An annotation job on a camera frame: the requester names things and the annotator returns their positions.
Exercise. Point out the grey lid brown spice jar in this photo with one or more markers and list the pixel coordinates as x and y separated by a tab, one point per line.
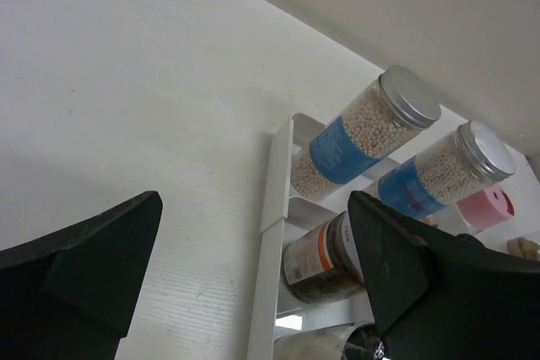
323	265

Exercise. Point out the pink cap spice bottle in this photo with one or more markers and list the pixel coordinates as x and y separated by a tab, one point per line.
486	208

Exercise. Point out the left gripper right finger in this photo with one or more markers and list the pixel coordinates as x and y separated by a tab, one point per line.
436	296

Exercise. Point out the blue label bead jar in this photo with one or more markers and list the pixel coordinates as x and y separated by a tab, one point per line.
465	161
395	108

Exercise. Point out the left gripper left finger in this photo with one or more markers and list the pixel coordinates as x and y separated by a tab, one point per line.
71	294

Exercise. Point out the white divided organizer tray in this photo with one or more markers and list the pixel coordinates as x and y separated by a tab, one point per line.
277	315

